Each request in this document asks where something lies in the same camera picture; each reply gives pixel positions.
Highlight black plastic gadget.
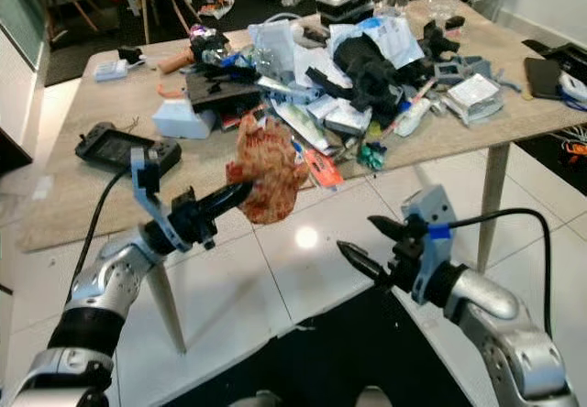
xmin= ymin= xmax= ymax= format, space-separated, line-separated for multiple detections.
xmin=421 ymin=16 xmax=465 ymax=61

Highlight clear plastic bag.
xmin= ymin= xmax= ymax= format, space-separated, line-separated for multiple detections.
xmin=249 ymin=19 xmax=300 ymax=75

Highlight small teal wrapper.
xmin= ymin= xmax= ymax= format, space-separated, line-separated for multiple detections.
xmin=359 ymin=140 xmax=387 ymax=172

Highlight pale blue left wrist camera mount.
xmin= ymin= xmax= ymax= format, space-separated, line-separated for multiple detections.
xmin=131 ymin=147 xmax=183 ymax=243

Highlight small white box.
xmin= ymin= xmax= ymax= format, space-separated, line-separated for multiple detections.
xmin=150 ymin=97 xmax=217 ymax=140

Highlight grey right robot foot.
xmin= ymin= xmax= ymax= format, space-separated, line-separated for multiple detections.
xmin=356 ymin=386 xmax=397 ymax=407

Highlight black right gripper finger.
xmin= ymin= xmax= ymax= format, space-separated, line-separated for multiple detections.
xmin=367 ymin=214 xmax=412 ymax=243
xmin=337 ymin=240 xmax=393 ymax=285

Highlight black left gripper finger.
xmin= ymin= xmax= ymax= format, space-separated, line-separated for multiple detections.
xmin=204 ymin=182 xmax=253 ymax=211
xmin=209 ymin=192 xmax=251 ymax=225

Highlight grey robot foot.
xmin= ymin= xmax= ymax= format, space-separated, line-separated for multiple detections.
xmin=232 ymin=388 xmax=282 ymax=407
xmin=356 ymin=386 xmax=397 ymax=407

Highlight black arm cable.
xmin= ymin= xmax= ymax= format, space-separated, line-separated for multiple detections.
xmin=449 ymin=207 xmax=555 ymax=335
xmin=85 ymin=167 xmax=140 ymax=289

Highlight grey electronic device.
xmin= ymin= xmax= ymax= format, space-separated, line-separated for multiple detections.
xmin=435 ymin=53 xmax=489 ymax=86

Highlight white and blue plastic bag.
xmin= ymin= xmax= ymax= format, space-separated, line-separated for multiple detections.
xmin=358 ymin=14 xmax=428 ymax=70

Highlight silver foil packet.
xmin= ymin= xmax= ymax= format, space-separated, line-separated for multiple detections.
xmin=444 ymin=71 xmax=506 ymax=124

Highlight black floor mat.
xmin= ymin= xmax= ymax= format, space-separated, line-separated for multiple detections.
xmin=161 ymin=286 xmax=480 ymax=407

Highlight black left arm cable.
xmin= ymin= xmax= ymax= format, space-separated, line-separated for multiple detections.
xmin=85 ymin=167 xmax=140 ymax=289

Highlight orange snack packet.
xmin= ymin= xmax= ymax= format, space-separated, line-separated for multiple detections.
xmin=300 ymin=145 xmax=343 ymax=191

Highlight orange floor toy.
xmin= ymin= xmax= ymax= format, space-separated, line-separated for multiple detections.
xmin=198 ymin=0 xmax=237 ymax=20

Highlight small black adapter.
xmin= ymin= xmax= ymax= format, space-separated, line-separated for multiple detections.
xmin=116 ymin=47 xmax=144 ymax=65

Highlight black patterned rug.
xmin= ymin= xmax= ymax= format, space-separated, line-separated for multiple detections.
xmin=514 ymin=125 xmax=587 ymax=197

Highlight black cloth bag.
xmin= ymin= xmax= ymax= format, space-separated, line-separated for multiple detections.
xmin=307 ymin=32 xmax=412 ymax=110

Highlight black handheld game console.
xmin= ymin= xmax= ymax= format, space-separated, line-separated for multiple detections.
xmin=75 ymin=122 xmax=183 ymax=173

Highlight stacked plastic food containers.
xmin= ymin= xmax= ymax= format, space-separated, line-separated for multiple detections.
xmin=316 ymin=0 xmax=376 ymax=28

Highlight shiny purple toy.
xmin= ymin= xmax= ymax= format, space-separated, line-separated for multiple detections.
xmin=187 ymin=23 xmax=231 ymax=65

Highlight orange tool handle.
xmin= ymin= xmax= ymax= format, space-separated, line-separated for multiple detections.
xmin=157 ymin=49 xmax=194 ymax=76

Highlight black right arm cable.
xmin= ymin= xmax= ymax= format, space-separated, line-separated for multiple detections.
xmin=449 ymin=207 xmax=555 ymax=335

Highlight pale blue right wrist camera mount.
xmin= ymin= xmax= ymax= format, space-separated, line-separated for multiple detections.
xmin=402 ymin=186 xmax=460 ymax=306

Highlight flat black case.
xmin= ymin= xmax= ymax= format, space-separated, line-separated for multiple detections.
xmin=185 ymin=69 xmax=264 ymax=112

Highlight white charger block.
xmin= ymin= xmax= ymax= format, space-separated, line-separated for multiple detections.
xmin=94 ymin=59 xmax=130 ymax=83

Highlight black notebook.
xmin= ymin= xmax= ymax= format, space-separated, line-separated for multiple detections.
xmin=522 ymin=56 xmax=566 ymax=102

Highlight pale blue wrist camera mount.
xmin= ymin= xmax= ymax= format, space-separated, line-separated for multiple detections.
xmin=402 ymin=186 xmax=460 ymax=306
xmin=131 ymin=147 xmax=183 ymax=243

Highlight grey left robot foot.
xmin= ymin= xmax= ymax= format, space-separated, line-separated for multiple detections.
xmin=232 ymin=388 xmax=282 ymax=407

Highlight light wooden table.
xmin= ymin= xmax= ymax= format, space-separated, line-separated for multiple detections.
xmin=14 ymin=0 xmax=587 ymax=355

